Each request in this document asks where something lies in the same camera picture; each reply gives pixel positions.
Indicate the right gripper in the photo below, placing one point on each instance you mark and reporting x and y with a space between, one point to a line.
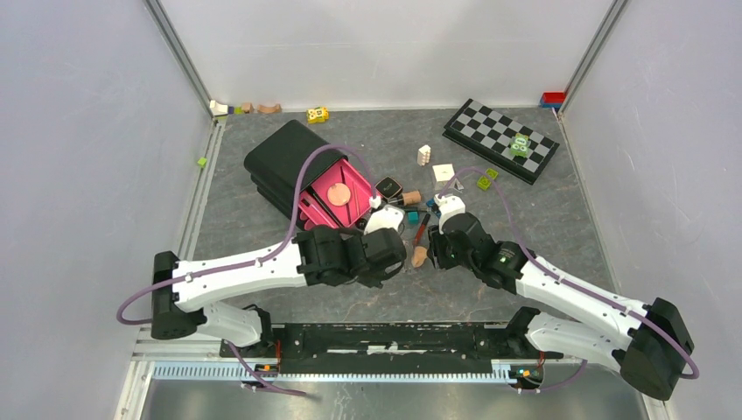
435 248

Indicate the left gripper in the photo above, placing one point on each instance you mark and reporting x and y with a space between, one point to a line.
373 278

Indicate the pink top drawer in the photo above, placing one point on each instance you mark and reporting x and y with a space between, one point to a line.
311 214

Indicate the round wooden disc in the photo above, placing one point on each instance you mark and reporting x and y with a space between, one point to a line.
338 194

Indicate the black makeup brush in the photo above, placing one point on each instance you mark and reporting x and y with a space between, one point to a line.
324 206

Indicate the black makeup organizer box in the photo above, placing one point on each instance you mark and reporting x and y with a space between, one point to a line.
275 163

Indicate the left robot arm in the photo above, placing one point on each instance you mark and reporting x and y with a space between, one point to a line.
191 296

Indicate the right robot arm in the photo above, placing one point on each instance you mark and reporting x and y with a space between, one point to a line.
649 345

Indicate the beige makeup sponge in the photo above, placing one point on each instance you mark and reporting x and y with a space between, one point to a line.
419 256

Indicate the red lip pencil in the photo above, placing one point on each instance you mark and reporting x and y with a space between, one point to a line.
421 229

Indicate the green lego brick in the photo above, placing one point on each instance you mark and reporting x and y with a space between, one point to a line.
485 181

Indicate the foundation bottle beige cap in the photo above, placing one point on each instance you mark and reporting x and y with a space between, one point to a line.
407 199

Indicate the black compact case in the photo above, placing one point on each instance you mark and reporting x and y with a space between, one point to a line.
389 188

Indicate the white cube box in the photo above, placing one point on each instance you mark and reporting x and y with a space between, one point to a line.
442 174

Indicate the white stacked block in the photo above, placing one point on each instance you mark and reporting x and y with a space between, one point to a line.
423 156

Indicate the green toy monster block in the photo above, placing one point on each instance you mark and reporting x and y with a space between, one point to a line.
519 145

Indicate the chessboard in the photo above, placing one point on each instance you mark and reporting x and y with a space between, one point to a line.
487 133

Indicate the yellow toy block face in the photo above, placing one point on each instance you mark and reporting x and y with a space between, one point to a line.
317 115

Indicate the red blue bricks stack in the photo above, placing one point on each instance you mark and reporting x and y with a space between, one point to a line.
552 100

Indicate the wooden arch block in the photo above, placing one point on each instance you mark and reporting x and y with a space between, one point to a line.
269 109

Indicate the white corner block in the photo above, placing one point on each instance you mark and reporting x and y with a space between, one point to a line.
218 109

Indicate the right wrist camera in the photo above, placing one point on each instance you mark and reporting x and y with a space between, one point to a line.
448 206

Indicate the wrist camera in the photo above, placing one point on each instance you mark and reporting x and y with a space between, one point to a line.
448 206
383 216

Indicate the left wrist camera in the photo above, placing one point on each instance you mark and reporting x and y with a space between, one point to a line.
383 216

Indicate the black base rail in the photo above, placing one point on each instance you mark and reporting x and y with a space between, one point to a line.
393 348

